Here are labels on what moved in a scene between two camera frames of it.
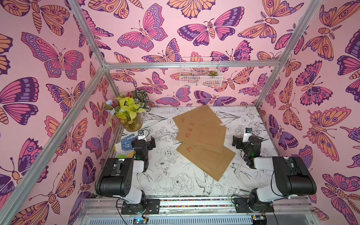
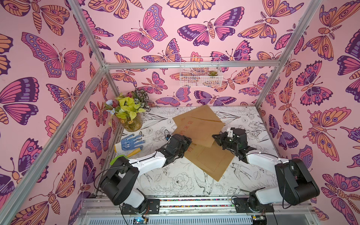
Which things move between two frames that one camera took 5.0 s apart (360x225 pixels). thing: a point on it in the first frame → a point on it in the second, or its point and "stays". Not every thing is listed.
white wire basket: x=200 y=77 stays
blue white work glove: x=126 y=143 stays
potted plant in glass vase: x=129 y=107 stays
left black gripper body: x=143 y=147 → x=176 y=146
